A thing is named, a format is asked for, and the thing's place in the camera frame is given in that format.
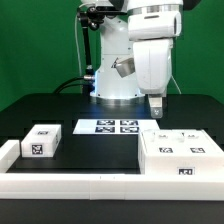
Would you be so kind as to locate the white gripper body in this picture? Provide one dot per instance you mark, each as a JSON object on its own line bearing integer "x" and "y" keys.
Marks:
{"x": 152, "y": 59}

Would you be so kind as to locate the white marker sheet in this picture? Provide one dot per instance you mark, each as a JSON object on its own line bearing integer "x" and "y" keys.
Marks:
{"x": 113, "y": 126}

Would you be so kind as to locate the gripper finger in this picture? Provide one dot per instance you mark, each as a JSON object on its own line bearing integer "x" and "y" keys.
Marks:
{"x": 156, "y": 106}

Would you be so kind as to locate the white block with marker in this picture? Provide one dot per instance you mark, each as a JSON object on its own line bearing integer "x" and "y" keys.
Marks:
{"x": 41, "y": 141}

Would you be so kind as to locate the white cabinet box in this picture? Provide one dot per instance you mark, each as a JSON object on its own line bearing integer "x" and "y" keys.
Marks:
{"x": 181, "y": 162}

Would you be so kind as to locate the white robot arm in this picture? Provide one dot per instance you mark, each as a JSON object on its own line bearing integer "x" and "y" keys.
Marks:
{"x": 128, "y": 46}

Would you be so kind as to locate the white U-shaped frame barrier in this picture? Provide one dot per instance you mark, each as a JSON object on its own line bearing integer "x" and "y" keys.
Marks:
{"x": 101, "y": 186}

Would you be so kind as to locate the white cabinet door panel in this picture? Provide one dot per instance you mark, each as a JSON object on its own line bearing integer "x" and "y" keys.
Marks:
{"x": 199, "y": 142}

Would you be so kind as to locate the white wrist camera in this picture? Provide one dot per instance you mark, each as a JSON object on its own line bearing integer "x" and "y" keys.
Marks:
{"x": 125, "y": 66}

